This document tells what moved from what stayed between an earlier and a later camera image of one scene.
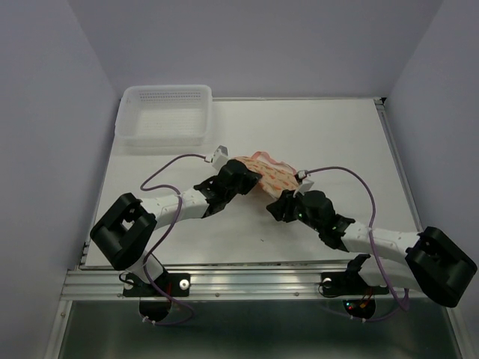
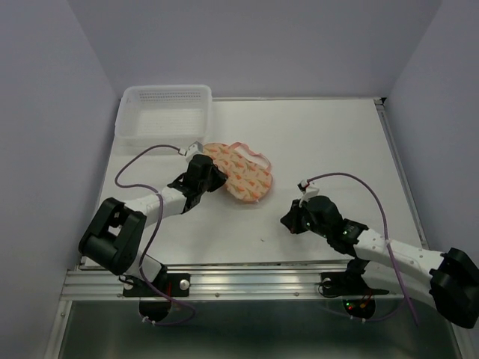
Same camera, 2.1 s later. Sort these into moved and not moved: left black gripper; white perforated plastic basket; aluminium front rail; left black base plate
Moved: left black gripper
Not moved: aluminium front rail; left black base plate; white perforated plastic basket
